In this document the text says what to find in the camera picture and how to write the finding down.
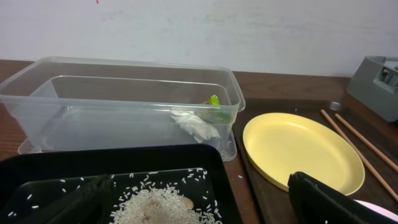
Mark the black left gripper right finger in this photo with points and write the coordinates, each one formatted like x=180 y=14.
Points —
x=314 y=202

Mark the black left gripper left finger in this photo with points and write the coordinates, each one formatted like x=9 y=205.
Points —
x=88 y=204

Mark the white bowl with rice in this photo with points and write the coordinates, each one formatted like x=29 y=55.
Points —
x=379 y=210

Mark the yellow plate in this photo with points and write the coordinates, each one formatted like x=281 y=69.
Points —
x=281 y=144

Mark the wooden chopstick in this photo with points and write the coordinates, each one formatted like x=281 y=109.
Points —
x=370 y=145
x=364 y=160

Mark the white tissue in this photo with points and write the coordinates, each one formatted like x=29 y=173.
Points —
x=194 y=125

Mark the green snack wrapper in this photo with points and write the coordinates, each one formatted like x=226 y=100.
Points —
x=214 y=114

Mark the black waste tray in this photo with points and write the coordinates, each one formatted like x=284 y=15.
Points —
x=31 y=182

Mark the clear plastic waste bin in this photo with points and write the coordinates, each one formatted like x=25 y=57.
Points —
x=72 y=104

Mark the grey dishwasher rack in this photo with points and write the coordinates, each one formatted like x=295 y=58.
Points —
x=374 y=84

